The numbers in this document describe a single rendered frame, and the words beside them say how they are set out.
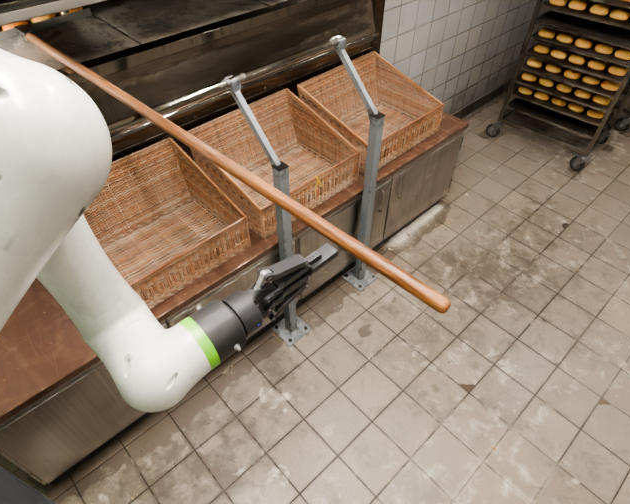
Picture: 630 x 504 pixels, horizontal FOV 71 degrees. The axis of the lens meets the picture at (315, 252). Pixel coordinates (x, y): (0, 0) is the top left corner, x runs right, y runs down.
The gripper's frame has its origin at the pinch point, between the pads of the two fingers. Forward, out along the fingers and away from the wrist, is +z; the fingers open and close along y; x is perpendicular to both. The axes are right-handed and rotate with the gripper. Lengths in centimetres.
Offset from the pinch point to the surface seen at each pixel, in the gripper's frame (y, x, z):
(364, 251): -0.3, 4.8, 7.3
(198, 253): 50, -64, 4
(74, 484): 120, -60, -70
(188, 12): 1, -134, 57
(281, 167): 24, -54, 35
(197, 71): 15, -114, 44
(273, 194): -0.3, -20.4, 5.7
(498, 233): 120, -21, 167
